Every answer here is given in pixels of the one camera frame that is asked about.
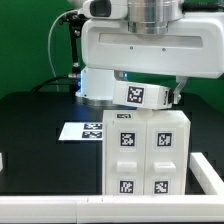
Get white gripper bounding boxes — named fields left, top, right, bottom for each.
left=82, top=0, right=224, bottom=104

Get white rectangular cabinet box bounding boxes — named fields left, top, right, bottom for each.
left=113, top=81, right=172, bottom=110

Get white cabinet body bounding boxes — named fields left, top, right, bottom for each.
left=102, top=110, right=190, bottom=195

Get white cabinet door panel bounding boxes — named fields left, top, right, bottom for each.
left=144, top=121, right=190, bottom=196

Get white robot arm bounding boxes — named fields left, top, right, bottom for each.
left=67, top=0, right=224, bottom=100

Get white flat marker sheet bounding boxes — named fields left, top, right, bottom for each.
left=58, top=122, right=103, bottom=141

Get white part at left edge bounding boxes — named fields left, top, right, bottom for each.
left=0, top=153, right=3, bottom=172

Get black camera stand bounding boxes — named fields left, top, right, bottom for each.
left=59, top=10, right=87, bottom=94

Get black table cables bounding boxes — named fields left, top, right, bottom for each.
left=31, top=75, right=75, bottom=93

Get white thin cable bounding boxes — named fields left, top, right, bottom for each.
left=47, top=9, right=80, bottom=81

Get white table border frame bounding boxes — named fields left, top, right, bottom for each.
left=0, top=153, right=224, bottom=224

